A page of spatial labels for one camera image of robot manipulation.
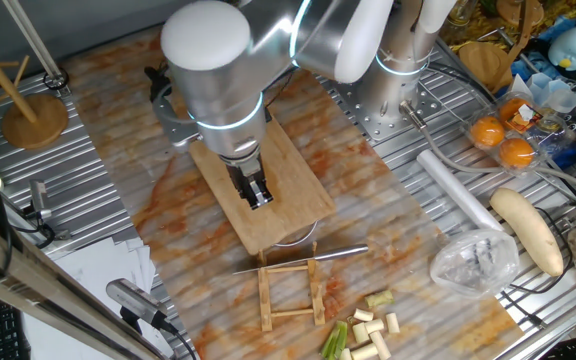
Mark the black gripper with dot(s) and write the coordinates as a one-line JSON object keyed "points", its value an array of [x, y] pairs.
{"points": [[245, 170]]}

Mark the steel cleaver knife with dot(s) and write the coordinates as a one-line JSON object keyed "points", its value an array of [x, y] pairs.
{"points": [[338, 252]]}

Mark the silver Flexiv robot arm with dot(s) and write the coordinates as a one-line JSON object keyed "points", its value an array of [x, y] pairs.
{"points": [[208, 75]]}

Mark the wooden cutting board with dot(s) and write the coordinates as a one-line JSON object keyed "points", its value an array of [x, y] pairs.
{"points": [[293, 200]]}

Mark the wooden knife rack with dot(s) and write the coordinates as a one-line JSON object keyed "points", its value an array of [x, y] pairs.
{"points": [[264, 300]]}

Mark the orange marble pattern mat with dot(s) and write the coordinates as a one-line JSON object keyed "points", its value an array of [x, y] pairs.
{"points": [[393, 225]]}

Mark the white scallion piece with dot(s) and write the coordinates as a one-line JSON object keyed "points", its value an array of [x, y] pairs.
{"points": [[364, 352], [374, 326], [345, 354], [392, 323], [363, 315], [380, 345], [360, 333]]}

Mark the pale green scallion piece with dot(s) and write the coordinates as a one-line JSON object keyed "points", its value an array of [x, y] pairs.
{"points": [[379, 299]]}

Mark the green scallion leaf bunch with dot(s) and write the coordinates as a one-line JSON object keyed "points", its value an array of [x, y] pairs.
{"points": [[335, 340]]}

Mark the white paper stack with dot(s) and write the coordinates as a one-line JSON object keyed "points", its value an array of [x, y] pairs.
{"points": [[93, 260]]}

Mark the white plastic wrap roll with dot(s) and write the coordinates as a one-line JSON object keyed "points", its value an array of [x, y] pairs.
{"points": [[455, 192]]}

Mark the wooden stand with round base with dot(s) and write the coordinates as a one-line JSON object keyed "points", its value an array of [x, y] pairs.
{"points": [[35, 122]]}

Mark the clear plastic bag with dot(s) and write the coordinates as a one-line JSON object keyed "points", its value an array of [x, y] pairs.
{"points": [[473, 265]]}

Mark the orange fruit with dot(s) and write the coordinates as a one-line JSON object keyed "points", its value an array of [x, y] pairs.
{"points": [[516, 152], [487, 131], [508, 111]]}

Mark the wooden disc holder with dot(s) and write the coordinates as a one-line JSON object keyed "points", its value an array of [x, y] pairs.
{"points": [[485, 62]]}

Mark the white daikon radish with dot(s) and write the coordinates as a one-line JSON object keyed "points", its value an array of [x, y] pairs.
{"points": [[528, 230]]}

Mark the clear plastic fruit container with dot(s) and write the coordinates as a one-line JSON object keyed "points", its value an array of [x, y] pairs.
{"points": [[538, 125]]}

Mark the clear plastic cups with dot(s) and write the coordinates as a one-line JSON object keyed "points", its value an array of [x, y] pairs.
{"points": [[550, 92]]}

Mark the light blue plush toy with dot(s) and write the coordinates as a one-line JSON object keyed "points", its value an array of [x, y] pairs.
{"points": [[570, 47]]}

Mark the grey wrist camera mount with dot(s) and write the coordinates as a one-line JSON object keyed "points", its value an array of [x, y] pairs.
{"points": [[178, 132]]}

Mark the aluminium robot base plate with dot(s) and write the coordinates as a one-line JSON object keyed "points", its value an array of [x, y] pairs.
{"points": [[350, 97]]}

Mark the silver camera with black mount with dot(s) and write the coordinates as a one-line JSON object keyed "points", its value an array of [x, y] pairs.
{"points": [[133, 300]]}

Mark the small silver camera on clamp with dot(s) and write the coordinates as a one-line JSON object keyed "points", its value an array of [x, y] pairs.
{"points": [[39, 197]]}

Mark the aluminium frame beam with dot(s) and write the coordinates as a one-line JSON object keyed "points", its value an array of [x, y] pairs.
{"points": [[43, 290]]}

